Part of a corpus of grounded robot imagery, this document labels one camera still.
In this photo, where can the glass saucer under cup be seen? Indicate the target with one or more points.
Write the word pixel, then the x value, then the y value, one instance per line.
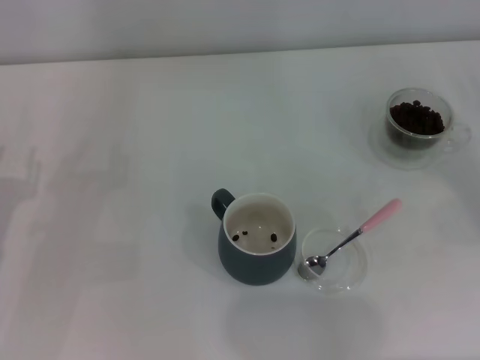
pixel 378 153

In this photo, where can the clear glass spoon saucer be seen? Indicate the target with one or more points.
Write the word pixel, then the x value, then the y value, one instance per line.
pixel 345 273

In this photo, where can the dark green ceramic mug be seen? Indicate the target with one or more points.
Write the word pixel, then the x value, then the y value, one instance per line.
pixel 255 268

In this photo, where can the pile of coffee beans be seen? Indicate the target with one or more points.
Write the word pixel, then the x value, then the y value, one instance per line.
pixel 414 120

